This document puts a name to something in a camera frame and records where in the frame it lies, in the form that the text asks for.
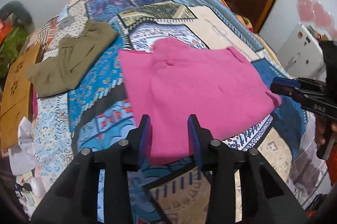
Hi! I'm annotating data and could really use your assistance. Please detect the pink pants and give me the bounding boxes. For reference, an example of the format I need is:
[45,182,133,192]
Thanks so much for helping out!
[118,38,282,166]

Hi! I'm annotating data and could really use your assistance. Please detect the operator right hand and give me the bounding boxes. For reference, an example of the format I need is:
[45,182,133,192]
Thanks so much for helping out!
[315,114,328,146]

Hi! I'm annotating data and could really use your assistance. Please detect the white appliance box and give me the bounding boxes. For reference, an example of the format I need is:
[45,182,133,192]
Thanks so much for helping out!
[277,22,325,80]

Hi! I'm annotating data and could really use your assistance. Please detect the orange blanket under cover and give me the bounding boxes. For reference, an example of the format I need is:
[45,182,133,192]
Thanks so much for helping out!
[218,0,260,38]

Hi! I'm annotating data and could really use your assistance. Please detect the blue patchwork bed cover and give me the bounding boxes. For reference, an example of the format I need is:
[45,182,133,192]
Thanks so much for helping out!
[33,0,307,223]

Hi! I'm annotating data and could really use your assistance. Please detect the brown perforated wooden board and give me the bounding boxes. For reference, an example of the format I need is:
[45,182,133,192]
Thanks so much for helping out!
[1,43,42,150]

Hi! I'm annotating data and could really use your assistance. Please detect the olive green folded garment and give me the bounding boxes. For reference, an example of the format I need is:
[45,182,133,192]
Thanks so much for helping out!
[25,19,118,98]

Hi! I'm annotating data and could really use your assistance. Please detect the pink heart wall stickers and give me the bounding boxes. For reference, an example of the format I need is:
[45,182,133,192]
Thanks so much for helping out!
[297,0,336,40]

